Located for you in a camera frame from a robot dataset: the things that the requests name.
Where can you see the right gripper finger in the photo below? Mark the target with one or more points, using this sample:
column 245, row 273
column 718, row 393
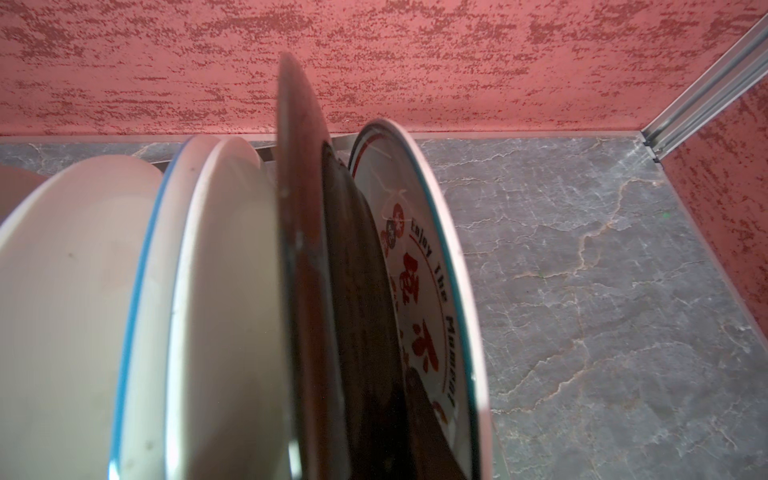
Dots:
column 431, row 454

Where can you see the dark rimmed patterned plate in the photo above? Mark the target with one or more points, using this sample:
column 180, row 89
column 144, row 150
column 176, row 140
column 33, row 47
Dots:
column 349, row 395

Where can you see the watermelon print white plate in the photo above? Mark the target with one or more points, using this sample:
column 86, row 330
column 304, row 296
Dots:
column 203, row 387

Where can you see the white leaf pattern plate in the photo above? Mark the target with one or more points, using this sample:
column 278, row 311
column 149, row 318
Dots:
column 69, row 255

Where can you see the red character white plate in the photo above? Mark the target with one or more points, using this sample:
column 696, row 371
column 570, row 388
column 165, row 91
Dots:
column 436, row 313

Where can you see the right corner aluminium profile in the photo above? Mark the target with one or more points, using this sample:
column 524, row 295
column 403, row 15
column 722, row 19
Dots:
column 733, row 74

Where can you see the metal wire dish rack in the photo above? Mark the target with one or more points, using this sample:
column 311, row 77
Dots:
column 342, row 145

